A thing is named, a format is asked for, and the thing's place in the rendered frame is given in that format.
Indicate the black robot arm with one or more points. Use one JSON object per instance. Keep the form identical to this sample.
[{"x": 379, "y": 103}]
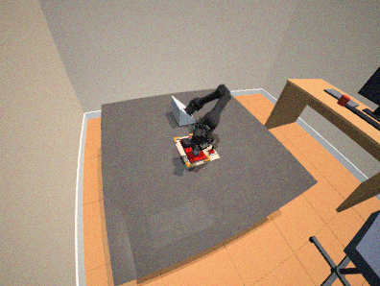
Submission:
[{"x": 211, "y": 118}]

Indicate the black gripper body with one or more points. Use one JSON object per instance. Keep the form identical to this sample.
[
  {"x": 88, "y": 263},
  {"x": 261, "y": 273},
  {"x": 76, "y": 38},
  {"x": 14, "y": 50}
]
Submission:
[{"x": 188, "y": 143}]

